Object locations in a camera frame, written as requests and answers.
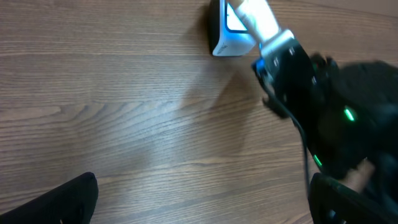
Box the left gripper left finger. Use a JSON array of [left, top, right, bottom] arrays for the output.
[[1, 172, 99, 224]]

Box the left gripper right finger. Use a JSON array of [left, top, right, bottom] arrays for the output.
[[308, 173, 397, 224]]

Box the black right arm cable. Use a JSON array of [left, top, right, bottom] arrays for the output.
[[262, 80, 312, 200]]

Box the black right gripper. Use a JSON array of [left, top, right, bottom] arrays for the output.
[[251, 45, 323, 119]]

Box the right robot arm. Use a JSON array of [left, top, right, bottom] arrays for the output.
[[252, 47, 397, 213]]

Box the white barcode scanner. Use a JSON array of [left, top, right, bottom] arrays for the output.
[[207, 0, 256, 57]]

